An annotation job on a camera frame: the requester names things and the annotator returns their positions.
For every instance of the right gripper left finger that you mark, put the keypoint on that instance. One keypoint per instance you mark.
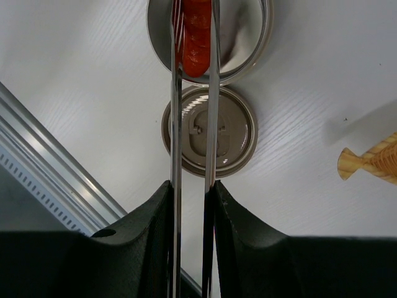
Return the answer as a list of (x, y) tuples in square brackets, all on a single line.
[(126, 259)]

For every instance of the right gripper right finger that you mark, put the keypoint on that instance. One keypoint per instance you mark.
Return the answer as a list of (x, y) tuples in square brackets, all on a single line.
[(256, 260)]

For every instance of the metal tongs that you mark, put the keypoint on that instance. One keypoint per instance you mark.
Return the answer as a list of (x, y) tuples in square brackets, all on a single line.
[(210, 159)]

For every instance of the red sausage piece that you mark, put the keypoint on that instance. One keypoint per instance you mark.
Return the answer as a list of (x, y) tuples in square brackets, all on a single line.
[(191, 21)]

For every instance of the beige-banded steel lunch tin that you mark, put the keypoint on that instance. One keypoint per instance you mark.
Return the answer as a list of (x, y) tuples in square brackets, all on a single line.
[(245, 30)]

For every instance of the brown round lid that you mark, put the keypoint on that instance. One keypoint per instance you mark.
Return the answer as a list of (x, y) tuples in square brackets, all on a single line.
[(236, 136)]

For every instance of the orange leaf-shaped woven tray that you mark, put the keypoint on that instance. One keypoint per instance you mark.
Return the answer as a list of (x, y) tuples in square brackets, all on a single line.
[(380, 161)]

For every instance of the slotted grey cable duct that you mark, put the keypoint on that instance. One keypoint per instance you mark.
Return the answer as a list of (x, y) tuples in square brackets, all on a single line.
[(41, 194)]

